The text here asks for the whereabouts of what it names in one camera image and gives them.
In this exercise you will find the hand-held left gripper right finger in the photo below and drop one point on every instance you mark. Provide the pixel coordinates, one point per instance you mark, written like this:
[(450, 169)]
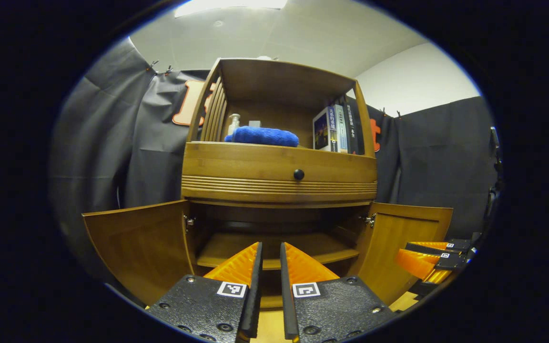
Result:
[(288, 295)]

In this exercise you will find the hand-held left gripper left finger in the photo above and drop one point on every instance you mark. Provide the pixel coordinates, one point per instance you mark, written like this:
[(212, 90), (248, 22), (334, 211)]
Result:
[(255, 295)]

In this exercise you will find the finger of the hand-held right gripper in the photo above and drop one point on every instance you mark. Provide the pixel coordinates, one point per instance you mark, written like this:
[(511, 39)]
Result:
[(450, 262), (429, 248)]

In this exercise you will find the wooden shoe cabinet door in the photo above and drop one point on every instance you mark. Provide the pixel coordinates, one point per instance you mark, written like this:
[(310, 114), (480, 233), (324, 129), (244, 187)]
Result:
[(141, 247), (389, 238)]

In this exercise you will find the metal door hinge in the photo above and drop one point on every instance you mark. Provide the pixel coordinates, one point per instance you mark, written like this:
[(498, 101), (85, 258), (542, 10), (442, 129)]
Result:
[(188, 221), (370, 220)]

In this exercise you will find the wooden inner shelf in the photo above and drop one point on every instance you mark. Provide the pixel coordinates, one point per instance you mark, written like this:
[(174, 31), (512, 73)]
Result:
[(227, 247)]

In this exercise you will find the black round drawer knob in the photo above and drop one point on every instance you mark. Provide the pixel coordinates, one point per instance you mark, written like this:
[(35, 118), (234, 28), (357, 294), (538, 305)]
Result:
[(299, 174)]

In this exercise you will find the wooden drawer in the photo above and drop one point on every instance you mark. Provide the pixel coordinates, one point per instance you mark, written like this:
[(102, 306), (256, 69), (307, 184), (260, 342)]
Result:
[(236, 164)]

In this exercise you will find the black spine book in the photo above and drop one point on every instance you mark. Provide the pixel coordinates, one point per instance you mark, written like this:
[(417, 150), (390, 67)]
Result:
[(352, 131)]

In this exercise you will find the grey spine book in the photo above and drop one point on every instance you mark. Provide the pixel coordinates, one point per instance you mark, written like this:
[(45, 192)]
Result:
[(341, 131)]

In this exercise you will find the blue folded towel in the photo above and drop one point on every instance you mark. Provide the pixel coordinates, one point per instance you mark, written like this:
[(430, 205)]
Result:
[(265, 136)]

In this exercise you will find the small white container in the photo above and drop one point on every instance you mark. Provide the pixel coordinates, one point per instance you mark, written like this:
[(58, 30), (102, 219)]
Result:
[(254, 124)]

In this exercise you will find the clear pump bottle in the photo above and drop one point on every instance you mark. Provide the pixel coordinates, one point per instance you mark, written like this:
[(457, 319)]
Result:
[(233, 125)]

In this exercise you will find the black backdrop cloth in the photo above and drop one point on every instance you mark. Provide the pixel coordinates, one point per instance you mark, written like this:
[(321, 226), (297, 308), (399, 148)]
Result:
[(112, 157)]

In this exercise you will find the ceiling light panel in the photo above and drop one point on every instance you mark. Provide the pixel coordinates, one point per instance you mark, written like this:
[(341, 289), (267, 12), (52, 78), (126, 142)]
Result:
[(231, 5)]

